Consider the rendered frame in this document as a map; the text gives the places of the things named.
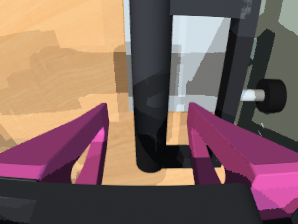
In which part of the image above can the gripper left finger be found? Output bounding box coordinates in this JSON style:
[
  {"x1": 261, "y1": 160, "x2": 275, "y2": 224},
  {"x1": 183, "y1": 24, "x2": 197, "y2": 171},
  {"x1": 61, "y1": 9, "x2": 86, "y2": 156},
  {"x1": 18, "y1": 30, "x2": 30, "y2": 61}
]
[{"x1": 0, "y1": 103, "x2": 109, "y2": 185}]

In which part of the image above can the light grey metal plate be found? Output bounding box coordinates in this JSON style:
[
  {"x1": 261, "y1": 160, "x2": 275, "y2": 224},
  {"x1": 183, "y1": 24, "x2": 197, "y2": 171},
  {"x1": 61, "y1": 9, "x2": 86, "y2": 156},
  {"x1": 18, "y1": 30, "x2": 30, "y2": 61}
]
[{"x1": 124, "y1": 0, "x2": 231, "y2": 112}]

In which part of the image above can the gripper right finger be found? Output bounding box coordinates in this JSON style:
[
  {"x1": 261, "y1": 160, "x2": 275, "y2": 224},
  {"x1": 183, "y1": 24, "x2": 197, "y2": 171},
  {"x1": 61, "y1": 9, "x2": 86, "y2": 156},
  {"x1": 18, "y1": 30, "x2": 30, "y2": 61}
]
[{"x1": 187, "y1": 102, "x2": 298, "y2": 220}]

